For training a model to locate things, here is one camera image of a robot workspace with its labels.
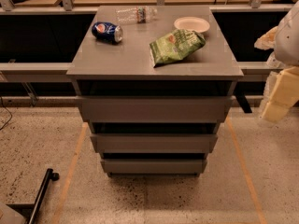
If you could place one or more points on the grey middle drawer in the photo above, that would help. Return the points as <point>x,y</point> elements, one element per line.
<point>153,143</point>

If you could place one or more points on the blue pepsi can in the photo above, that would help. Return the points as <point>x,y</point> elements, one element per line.
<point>107,31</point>

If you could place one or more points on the grey drawer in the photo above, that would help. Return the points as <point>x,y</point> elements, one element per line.
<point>156,167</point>
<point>153,143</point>
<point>154,109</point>

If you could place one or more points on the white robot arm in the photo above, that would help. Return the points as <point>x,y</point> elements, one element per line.
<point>284,40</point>

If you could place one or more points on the green chip bag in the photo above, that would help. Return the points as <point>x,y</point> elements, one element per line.
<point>175,46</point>

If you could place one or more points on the grey bottom drawer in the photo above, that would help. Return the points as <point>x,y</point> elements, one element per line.
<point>156,167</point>

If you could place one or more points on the clear plastic water bottle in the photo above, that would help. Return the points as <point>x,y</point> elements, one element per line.
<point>132,15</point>

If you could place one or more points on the grey drawer cabinet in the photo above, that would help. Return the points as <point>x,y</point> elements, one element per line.
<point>125,70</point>

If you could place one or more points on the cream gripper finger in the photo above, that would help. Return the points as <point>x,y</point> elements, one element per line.
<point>283,96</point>

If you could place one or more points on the grey top drawer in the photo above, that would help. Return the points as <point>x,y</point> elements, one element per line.
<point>154,109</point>

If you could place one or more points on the black chair leg with caster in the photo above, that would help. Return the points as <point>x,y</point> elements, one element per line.
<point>30,210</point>

